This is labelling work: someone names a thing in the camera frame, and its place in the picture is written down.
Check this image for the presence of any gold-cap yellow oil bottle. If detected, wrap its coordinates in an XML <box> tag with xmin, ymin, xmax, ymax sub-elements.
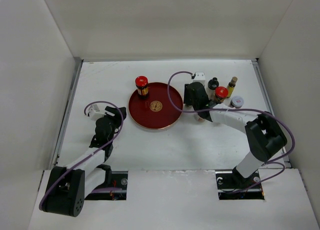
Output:
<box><xmin>226</xmin><ymin>76</ymin><xmax>238</xmax><ymax>98</ymax></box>

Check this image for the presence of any red round lacquer tray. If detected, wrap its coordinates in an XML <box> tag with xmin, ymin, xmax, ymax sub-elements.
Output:
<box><xmin>128</xmin><ymin>82</ymin><xmax>184</xmax><ymax>130</ymax></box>

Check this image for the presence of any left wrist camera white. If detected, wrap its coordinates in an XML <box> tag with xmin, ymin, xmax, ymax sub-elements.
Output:
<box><xmin>84</xmin><ymin>104</ymin><xmax>106</xmax><ymax>121</ymax></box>

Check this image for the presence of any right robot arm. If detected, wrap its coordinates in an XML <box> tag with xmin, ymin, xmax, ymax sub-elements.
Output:
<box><xmin>184</xmin><ymin>82</ymin><xmax>288</xmax><ymax>188</ymax></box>

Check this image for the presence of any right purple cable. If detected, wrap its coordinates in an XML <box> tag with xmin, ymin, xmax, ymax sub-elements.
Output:
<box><xmin>166</xmin><ymin>70</ymin><xmax>296</xmax><ymax>191</ymax></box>

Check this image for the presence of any large red-lid sauce jar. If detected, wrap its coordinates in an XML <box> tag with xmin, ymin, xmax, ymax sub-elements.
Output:
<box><xmin>135</xmin><ymin>75</ymin><xmax>149</xmax><ymax>99</ymax></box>

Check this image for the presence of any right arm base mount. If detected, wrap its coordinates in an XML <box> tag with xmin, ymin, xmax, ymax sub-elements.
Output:
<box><xmin>215</xmin><ymin>170</ymin><xmax>265</xmax><ymax>201</ymax></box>

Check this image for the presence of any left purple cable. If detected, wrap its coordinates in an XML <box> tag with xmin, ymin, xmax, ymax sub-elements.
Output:
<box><xmin>39</xmin><ymin>100</ymin><xmax>125</xmax><ymax>211</ymax></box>

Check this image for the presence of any white-lid pink jar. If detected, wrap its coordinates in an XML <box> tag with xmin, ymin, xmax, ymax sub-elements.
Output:
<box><xmin>229</xmin><ymin>95</ymin><xmax>245</xmax><ymax>109</ymax></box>

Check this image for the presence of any black-cap white bottle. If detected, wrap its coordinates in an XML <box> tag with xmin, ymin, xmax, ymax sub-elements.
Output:
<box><xmin>207</xmin><ymin>77</ymin><xmax>220</xmax><ymax>96</ymax></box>

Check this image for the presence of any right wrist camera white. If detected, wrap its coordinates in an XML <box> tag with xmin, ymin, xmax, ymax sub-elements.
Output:
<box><xmin>191</xmin><ymin>71</ymin><xmax>206</xmax><ymax>88</ymax></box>

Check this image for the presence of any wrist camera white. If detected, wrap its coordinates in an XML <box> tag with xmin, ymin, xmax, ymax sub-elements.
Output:
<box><xmin>191</xmin><ymin>71</ymin><xmax>206</xmax><ymax>88</ymax></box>
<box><xmin>84</xmin><ymin>104</ymin><xmax>106</xmax><ymax>121</ymax></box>

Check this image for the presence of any red-lid amber sauce bottle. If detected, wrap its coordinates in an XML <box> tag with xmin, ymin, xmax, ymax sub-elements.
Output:
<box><xmin>213</xmin><ymin>86</ymin><xmax>229</xmax><ymax>104</ymax></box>

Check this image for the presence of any purple cable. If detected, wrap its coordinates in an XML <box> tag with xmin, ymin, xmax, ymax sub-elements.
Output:
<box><xmin>166</xmin><ymin>70</ymin><xmax>296</xmax><ymax>191</ymax></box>
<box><xmin>39</xmin><ymin>100</ymin><xmax>125</xmax><ymax>211</ymax></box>

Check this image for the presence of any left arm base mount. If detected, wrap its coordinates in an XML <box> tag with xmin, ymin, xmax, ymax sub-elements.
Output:
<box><xmin>85</xmin><ymin>164</ymin><xmax>129</xmax><ymax>201</ymax></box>

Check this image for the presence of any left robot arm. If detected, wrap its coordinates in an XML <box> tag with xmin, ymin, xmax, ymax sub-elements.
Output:
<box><xmin>38</xmin><ymin>103</ymin><xmax>127</xmax><ymax>217</ymax></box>

